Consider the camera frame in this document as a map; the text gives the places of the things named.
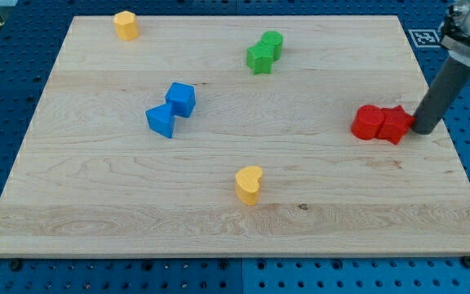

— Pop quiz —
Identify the green cylinder block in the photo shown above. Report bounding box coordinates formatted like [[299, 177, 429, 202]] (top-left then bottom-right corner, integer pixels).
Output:
[[260, 30, 283, 60]]

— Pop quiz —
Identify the red cylinder block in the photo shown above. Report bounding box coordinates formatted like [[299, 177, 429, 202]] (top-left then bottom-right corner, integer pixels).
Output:
[[351, 105, 385, 140]]

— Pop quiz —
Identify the blue triangle block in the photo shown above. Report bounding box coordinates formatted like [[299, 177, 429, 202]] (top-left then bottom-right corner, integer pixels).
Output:
[[145, 103, 175, 138]]

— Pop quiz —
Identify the light wooden board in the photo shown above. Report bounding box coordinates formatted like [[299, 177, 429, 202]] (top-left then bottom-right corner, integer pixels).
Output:
[[0, 16, 470, 259]]

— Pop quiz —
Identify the white fiducial marker tag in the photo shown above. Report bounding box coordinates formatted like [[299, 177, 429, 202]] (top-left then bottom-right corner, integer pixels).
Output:
[[409, 29, 440, 48]]

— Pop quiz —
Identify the yellow hexagon block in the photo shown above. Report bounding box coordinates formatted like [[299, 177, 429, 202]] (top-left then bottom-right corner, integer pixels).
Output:
[[113, 11, 140, 41]]

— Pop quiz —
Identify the red star block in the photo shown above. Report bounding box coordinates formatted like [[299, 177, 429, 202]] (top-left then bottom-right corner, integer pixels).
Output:
[[376, 105, 415, 145]]

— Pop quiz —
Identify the blue cube block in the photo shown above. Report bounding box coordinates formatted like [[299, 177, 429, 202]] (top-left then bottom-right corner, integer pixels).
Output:
[[165, 82, 196, 118]]

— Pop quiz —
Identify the green star block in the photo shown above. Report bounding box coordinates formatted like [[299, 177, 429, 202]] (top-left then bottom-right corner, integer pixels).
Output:
[[246, 42, 274, 74]]

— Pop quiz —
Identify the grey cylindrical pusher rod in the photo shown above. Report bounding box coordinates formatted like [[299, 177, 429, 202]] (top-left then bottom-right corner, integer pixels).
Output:
[[411, 57, 470, 135]]

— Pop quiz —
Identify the yellow heart block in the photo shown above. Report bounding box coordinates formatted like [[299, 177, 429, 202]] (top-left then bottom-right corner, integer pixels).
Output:
[[235, 166, 263, 206]]

